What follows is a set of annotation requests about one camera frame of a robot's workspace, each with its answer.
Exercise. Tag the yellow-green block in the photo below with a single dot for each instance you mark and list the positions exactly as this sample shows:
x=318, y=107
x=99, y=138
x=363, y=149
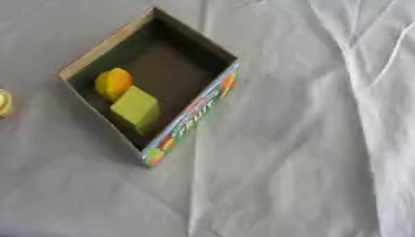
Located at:
x=136, y=108

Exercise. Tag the yellow round toy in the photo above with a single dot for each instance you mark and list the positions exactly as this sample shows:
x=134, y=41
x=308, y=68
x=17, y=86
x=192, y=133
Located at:
x=4, y=103

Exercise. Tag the open cardboard box printed side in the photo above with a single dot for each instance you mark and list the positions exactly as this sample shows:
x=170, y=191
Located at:
x=178, y=71

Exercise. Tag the orange toy fruit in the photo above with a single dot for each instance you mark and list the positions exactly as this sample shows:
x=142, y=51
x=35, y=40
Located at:
x=113, y=81

